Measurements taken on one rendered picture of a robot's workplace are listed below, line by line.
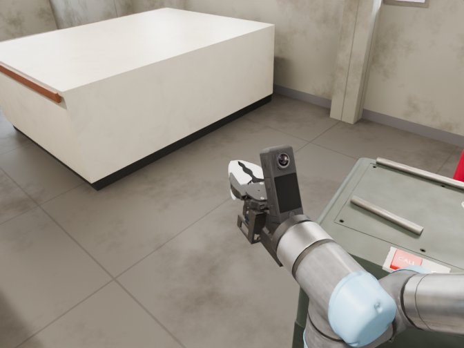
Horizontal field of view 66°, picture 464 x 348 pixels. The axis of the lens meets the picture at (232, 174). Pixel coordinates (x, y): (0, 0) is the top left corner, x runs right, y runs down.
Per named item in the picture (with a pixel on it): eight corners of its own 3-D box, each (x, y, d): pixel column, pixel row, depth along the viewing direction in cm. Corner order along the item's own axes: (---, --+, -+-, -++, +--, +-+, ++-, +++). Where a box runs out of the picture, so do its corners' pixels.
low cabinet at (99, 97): (273, 101, 478) (275, 24, 424) (89, 196, 321) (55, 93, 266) (173, 70, 597) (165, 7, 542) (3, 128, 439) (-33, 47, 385)
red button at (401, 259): (388, 270, 86) (390, 264, 84) (395, 253, 90) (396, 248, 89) (416, 281, 83) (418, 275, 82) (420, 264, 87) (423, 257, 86)
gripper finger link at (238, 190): (221, 180, 62) (245, 210, 55) (221, 172, 61) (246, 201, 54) (246, 176, 64) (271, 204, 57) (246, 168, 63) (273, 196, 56)
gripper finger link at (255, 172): (230, 183, 69) (253, 210, 63) (233, 156, 66) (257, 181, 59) (244, 180, 71) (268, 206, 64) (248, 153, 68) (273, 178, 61)
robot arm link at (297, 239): (297, 246, 45) (346, 231, 48) (277, 224, 48) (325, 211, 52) (287, 287, 49) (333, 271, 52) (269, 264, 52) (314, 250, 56)
